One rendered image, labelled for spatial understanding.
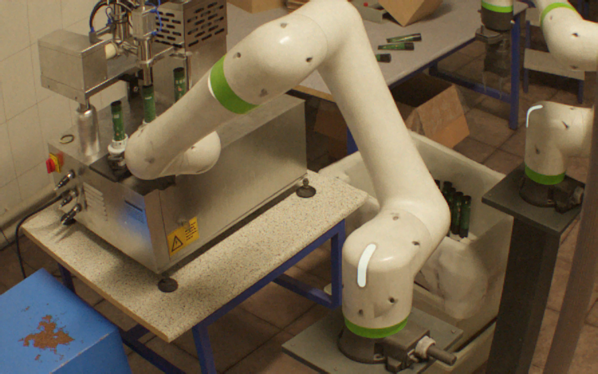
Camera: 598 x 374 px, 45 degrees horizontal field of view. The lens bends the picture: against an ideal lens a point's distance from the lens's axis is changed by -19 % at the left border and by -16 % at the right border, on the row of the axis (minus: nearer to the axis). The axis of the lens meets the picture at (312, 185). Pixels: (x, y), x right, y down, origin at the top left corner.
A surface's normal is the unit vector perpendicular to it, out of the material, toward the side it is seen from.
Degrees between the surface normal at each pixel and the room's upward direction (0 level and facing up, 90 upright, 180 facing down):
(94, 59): 90
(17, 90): 90
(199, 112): 94
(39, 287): 0
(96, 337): 0
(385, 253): 20
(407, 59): 0
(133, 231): 90
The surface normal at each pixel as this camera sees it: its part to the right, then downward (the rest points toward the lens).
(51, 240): -0.04, -0.85
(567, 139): -0.13, 0.47
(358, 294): -0.56, 0.45
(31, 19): 0.77, 0.31
